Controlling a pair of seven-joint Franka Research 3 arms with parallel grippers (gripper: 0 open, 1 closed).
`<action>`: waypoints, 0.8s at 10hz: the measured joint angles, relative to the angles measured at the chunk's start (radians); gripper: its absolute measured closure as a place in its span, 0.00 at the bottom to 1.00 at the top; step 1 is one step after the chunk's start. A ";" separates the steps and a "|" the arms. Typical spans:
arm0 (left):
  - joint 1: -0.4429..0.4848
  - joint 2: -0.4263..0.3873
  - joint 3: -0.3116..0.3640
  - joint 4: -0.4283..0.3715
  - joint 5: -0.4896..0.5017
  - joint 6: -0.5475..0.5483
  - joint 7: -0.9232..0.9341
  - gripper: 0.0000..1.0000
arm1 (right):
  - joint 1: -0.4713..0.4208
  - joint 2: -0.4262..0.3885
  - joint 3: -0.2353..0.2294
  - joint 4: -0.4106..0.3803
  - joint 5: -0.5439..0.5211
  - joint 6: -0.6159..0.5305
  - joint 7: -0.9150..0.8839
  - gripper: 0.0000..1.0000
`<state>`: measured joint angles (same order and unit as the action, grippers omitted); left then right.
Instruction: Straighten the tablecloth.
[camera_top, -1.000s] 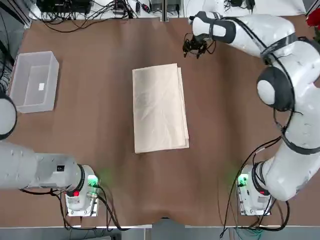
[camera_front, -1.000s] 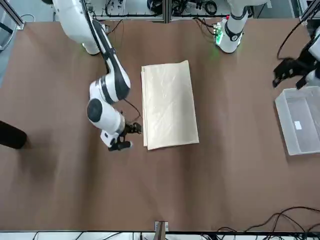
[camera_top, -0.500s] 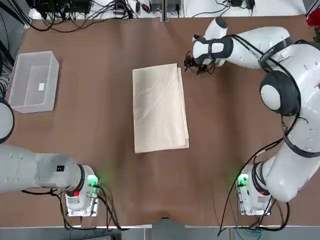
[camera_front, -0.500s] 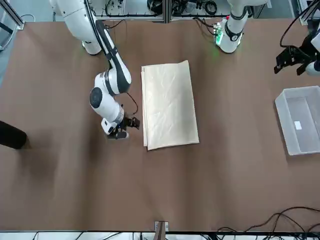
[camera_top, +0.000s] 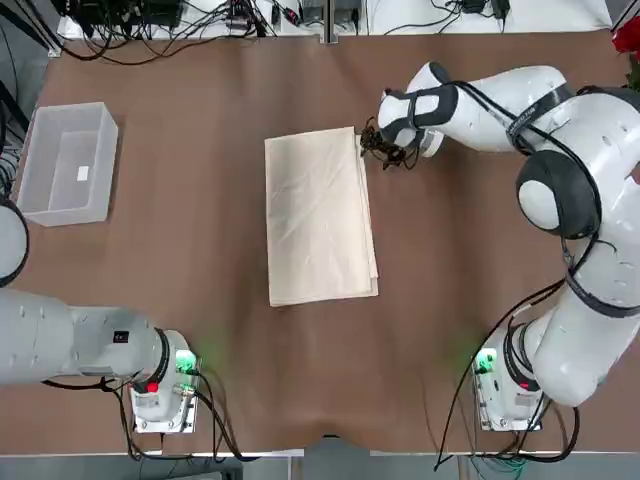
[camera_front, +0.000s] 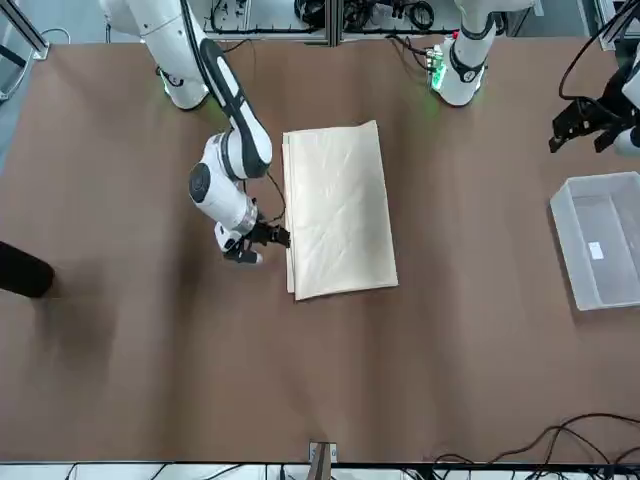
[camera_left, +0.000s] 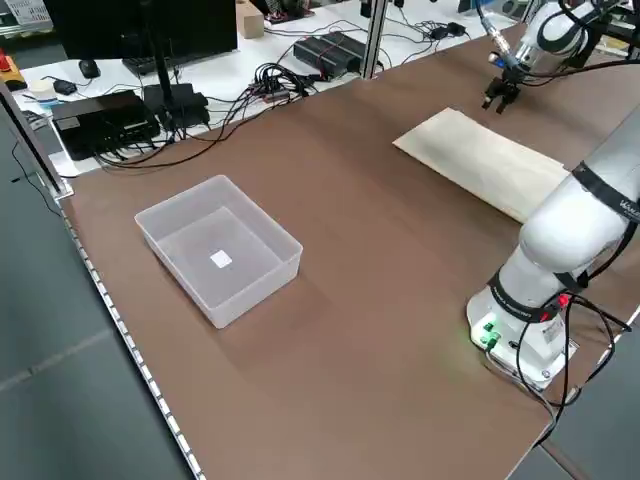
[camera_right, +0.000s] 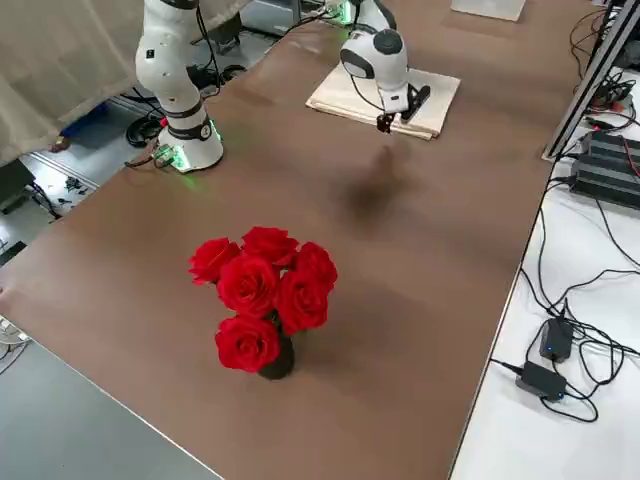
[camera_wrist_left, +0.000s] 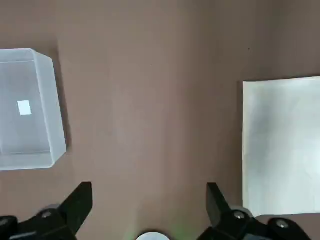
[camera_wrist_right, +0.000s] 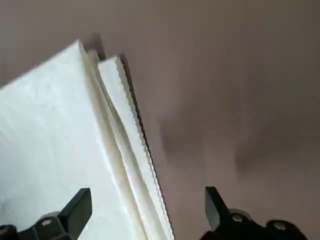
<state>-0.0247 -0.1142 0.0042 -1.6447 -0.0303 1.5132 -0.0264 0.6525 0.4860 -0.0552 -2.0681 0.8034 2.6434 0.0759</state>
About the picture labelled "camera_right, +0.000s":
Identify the black power adapter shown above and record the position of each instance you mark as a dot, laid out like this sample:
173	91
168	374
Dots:
540	380
555	342

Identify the aluminium camera post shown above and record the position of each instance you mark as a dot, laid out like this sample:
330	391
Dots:
587	85

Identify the beige tablecloth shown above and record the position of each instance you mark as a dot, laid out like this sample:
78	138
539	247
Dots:
440	97

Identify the beige curtain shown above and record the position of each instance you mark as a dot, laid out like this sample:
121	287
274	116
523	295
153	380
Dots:
60	60

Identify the red rose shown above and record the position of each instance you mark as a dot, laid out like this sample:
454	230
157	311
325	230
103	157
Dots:
215	260
247	345
302	302
316	265
248	286
270	245

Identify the black floor box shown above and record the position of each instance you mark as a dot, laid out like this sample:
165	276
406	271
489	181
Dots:
12	187

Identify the dark brown vase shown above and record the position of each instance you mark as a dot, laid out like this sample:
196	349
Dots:
280	365

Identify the black ribbed power box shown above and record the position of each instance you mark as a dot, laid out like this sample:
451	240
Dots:
600	182
612	150

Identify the blue crate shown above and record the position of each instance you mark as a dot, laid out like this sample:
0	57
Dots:
82	120

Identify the translucent plastic bin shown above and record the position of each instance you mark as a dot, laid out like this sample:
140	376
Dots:
487	9

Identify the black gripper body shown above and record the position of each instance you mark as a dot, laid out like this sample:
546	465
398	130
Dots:
416	106

